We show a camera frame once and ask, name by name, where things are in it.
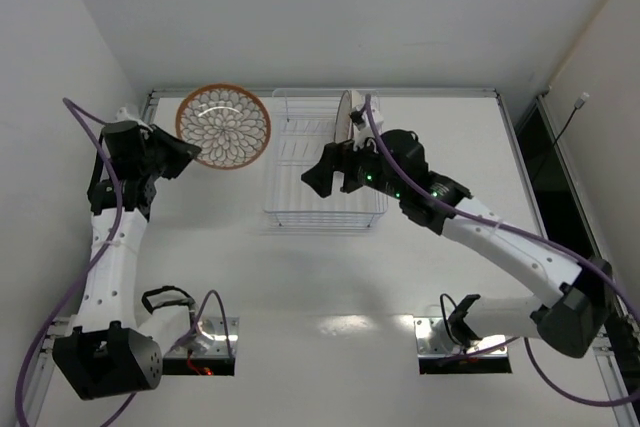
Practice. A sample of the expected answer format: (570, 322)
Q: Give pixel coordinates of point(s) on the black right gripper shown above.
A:
(340, 167)

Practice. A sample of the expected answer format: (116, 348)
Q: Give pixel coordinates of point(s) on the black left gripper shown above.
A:
(157, 150)

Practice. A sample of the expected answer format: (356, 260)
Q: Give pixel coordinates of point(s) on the orange rimmed flower plate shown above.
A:
(359, 99)

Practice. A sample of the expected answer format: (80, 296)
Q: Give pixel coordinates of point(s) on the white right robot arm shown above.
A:
(567, 306)

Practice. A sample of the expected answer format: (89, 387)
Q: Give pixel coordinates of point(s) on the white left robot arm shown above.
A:
(120, 213)

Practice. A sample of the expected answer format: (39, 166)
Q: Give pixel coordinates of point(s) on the white wire dish rack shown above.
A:
(303, 121)

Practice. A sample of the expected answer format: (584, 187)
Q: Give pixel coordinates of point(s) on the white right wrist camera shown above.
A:
(365, 118)

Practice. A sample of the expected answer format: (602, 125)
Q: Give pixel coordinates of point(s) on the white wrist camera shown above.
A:
(365, 118)
(129, 113)

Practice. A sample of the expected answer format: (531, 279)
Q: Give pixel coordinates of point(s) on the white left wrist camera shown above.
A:
(129, 113)

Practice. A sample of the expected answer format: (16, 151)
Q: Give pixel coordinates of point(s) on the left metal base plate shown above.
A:
(220, 332)

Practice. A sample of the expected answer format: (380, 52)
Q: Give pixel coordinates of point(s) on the metal base plate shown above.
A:
(434, 344)
(220, 332)

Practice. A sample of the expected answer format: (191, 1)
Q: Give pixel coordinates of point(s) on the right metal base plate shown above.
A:
(434, 344)

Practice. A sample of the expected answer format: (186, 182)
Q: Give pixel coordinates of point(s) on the black wall cable white plug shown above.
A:
(577, 106)

